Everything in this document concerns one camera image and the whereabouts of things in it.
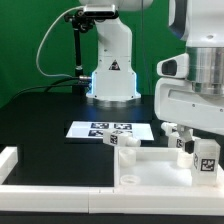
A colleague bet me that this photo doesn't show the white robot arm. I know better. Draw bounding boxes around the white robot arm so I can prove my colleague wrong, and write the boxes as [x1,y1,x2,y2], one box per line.
[79,0,224,136]

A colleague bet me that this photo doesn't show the grey camera cable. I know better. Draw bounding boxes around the grey camera cable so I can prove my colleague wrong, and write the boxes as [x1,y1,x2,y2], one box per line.
[35,5,84,79]

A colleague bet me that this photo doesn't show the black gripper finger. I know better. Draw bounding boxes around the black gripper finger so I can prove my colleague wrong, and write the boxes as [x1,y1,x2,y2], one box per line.
[177,125,196,155]

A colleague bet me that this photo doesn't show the white U-shaped fence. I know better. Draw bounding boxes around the white U-shaped fence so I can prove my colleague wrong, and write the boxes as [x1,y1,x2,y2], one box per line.
[0,147,224,216]

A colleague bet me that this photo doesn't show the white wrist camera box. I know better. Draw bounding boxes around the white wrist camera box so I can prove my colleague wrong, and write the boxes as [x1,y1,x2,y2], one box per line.
[157,53,189,79]

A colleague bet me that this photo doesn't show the white square tabletop part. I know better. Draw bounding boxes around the white square tabletop part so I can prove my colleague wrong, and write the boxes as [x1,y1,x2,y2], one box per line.
[115,147,224,188]

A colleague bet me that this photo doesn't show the black cables at base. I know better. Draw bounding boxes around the black cables at base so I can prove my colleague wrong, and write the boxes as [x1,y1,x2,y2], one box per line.
[9,77,93,104]

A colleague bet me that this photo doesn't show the white AprilTag sheet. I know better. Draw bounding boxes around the white AprilTag sheet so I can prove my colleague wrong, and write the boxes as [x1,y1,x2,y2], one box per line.
[66,121,154,141]

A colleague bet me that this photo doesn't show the black camera on pole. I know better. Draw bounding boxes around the black camera on pole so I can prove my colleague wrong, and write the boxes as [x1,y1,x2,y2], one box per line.
[64,7,118,96]

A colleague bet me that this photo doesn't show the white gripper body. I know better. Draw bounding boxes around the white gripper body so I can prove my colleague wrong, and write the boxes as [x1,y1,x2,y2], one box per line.
[154,78,224,135]

